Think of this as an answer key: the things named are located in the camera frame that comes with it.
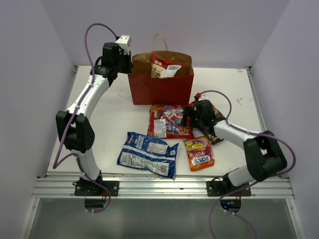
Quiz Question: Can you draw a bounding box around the red assorted candy bag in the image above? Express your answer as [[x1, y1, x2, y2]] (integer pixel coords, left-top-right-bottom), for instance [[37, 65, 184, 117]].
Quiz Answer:
[[147, 105, 195, 139]]

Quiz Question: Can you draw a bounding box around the red paper bag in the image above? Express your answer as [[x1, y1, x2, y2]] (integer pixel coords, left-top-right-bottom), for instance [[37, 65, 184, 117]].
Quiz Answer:
[[128, 43, 194, 105]]

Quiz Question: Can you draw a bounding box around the red white chips bag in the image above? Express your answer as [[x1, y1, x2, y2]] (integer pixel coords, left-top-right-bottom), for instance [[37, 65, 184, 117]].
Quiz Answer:
[[151, 54, 183, 79]]

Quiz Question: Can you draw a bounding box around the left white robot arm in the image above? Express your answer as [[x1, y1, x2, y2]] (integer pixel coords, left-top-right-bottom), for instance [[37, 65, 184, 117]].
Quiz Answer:
[[53, 36, 132, 196]]

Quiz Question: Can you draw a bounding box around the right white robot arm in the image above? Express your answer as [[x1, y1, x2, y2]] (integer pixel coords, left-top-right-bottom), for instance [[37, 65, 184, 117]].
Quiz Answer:
[[181, 100, 287, 196]]

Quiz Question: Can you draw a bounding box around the brown kettle chips bag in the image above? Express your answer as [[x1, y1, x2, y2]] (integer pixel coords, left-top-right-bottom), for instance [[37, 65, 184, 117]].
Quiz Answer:
[[189, 102, 225, 145]]

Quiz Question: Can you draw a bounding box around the orange Fox's candy bag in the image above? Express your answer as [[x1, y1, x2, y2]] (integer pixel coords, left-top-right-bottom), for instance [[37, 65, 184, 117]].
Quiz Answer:
[[183, 136, 215, 171]]

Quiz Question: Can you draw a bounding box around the blue white snack bag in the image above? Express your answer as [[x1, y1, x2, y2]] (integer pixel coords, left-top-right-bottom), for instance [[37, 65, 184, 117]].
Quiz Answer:
[[117, 132, 179, 180]]

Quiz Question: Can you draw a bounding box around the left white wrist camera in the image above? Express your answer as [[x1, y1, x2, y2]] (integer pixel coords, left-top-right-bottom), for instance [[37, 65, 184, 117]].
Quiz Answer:
[[115, 35, 131, 55]]

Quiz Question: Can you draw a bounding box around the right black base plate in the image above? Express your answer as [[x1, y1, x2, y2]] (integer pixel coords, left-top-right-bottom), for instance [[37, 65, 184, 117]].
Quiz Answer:
[[206, 175, 252, 197]]

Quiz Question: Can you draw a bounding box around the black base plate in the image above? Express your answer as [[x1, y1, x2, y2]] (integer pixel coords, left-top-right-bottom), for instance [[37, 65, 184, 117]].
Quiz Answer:
[[206, 175, 252, 197], [72, 177, 120, 197]]

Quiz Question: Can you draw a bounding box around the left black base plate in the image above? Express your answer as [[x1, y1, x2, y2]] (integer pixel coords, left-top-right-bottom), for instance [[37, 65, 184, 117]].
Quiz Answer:
[[72, 177, 120, 197]]

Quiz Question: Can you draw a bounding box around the aluminium front rail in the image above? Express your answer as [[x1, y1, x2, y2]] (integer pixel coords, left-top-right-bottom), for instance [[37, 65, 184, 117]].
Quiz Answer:
[[31, 173, 294, 199]]

